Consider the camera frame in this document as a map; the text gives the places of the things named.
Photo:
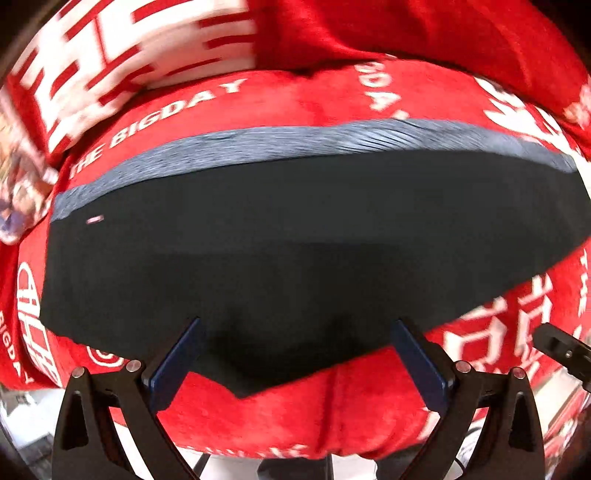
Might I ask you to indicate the red printed sofa cover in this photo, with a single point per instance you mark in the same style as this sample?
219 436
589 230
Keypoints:
295 97

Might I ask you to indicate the person's legs in dark trousers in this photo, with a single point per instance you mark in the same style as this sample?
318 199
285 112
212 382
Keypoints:
295 468

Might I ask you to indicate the red and white printed pillow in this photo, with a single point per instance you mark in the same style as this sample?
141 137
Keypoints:
115 46

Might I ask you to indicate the red patterned cloth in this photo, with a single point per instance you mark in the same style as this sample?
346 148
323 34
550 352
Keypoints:
565 429

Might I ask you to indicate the black metal rod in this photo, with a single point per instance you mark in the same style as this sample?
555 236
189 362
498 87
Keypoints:
201 468

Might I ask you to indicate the colourful printed cushion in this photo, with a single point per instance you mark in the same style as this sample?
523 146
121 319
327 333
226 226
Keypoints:
23 194

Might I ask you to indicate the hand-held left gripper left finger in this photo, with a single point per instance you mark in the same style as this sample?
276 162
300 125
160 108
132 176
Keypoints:
178 364

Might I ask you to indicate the black pants with patterned waistband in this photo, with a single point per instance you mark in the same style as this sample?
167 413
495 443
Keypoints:
300 254

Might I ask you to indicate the red sofa back cushion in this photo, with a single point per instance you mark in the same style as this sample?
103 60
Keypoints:
438 32

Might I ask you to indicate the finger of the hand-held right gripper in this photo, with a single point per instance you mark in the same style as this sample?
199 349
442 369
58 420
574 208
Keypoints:
565 350

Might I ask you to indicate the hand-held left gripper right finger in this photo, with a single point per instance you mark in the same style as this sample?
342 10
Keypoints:
421 367

